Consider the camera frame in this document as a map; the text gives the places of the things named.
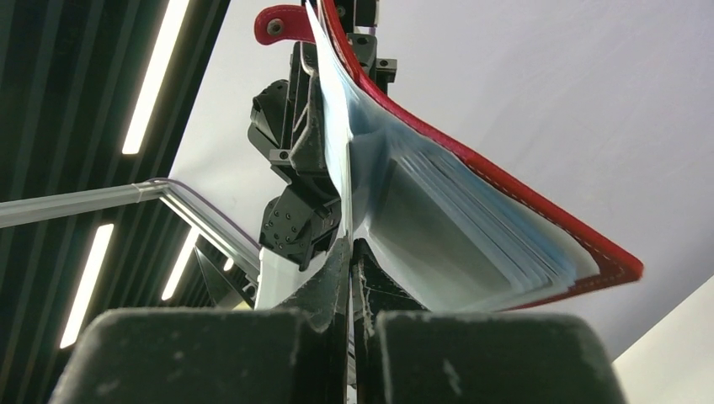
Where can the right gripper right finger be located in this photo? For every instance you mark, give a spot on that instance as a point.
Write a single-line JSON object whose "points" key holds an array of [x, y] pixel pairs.
{"points": [[406, 354]]}

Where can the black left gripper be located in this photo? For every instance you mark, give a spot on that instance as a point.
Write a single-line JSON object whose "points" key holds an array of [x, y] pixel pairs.
{"points": [[287, 117]]}

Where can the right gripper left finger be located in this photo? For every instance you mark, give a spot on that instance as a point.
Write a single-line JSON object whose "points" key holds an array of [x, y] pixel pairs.
{"points": [[295, 352]]}

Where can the red leather card holder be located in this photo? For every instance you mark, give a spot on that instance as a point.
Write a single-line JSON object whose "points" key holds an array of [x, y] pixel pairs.
{"points": [[455, 230]]}

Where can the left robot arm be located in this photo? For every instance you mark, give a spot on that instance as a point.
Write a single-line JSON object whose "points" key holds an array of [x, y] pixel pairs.
{"points": [[296, 227]]}

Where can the ceiling light strips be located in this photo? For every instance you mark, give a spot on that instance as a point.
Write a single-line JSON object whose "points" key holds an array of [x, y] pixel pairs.
{"points": [[126, 247]]}

